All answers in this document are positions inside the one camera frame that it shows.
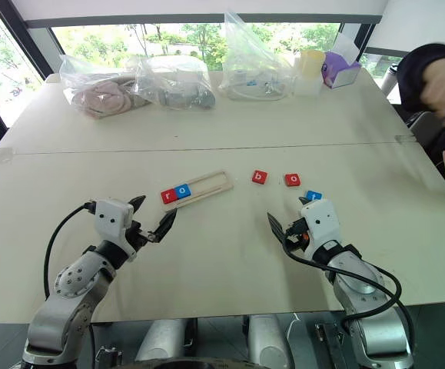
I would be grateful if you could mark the blue letter tile t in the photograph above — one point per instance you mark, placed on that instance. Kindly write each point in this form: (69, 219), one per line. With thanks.
(314, 195)

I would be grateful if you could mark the red letter tile o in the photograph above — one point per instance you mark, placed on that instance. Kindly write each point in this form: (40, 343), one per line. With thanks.
(293, 180)

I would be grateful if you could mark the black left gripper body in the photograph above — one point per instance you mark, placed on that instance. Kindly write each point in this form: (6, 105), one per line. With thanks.
(140, 236)

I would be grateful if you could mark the clear bag with pink cloth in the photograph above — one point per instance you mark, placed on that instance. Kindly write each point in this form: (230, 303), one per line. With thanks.
(99, 96)

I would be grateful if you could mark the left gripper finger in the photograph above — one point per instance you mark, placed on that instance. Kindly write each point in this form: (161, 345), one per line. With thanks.
(165, 227)
(137, 203)

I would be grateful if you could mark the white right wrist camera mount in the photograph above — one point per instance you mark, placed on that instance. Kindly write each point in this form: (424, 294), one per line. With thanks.
(320, 219)

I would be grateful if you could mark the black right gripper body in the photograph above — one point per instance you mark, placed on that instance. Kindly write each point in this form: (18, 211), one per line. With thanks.
(296, 236)

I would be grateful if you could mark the grey chair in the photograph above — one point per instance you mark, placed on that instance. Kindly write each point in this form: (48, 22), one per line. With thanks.
(424, 127)

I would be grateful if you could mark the red letter tile r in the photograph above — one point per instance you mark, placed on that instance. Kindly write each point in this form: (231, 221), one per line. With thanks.
(168, 196)

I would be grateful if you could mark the black window frame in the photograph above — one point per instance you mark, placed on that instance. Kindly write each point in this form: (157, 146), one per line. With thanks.
(206, 21)

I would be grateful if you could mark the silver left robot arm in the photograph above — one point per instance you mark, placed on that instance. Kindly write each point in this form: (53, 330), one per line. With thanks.
(72, 276)

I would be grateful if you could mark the red letter tile b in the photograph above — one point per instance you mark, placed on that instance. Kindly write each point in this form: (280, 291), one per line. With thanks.
(259, 177)

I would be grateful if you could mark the pale yellow plastic cup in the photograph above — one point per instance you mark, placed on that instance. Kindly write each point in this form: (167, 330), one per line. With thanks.
(311, 63)

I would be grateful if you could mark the silver robot leg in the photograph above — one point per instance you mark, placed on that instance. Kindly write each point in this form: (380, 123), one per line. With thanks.
(266, 342)
(162, 340)

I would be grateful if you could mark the clear plastic container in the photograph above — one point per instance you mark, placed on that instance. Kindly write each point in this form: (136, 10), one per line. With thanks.
(307, 86)

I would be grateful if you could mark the silver water bottle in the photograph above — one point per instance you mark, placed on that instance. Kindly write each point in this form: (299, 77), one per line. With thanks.
(392, 82)

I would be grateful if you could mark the clear plastic corner guard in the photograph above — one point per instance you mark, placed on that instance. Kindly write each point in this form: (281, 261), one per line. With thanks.
(3, 154)
(404, 138)

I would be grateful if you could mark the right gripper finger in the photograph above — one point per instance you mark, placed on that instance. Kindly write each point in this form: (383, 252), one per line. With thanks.
(276, 227)
(304, 201)

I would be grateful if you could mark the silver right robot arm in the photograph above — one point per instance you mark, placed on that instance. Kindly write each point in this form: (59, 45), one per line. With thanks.
(360, 286)

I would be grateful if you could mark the wooden letter tray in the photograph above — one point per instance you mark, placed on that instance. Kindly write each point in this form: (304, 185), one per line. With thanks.
(222, 187)

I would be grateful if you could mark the clear bag with grey items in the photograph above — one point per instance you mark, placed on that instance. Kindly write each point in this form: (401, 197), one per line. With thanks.
(176, 88)

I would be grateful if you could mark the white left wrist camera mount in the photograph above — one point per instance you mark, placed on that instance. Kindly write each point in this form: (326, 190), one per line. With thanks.
(110, 219)

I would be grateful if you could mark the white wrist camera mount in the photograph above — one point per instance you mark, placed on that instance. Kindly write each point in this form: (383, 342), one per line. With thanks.
(320, 219)
(110, 219)

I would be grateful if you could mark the blue letter tile o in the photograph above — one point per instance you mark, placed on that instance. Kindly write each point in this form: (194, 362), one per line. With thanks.
(182, 191)

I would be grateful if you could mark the black sleeved person forearm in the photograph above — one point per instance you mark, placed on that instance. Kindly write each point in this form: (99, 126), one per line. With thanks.
(412, 77)

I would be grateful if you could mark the purple and white box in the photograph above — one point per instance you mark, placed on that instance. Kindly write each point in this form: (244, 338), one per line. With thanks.
(341, 75)

